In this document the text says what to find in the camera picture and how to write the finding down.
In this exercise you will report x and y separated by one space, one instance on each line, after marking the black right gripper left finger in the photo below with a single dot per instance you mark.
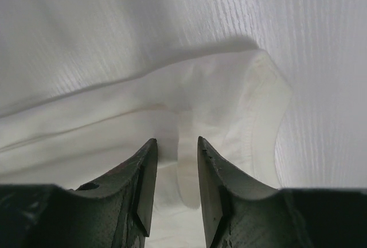
113 210

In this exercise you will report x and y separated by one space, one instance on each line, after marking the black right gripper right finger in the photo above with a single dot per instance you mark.
240 211

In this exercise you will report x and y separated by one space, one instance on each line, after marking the white t-shirt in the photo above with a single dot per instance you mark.
235 100

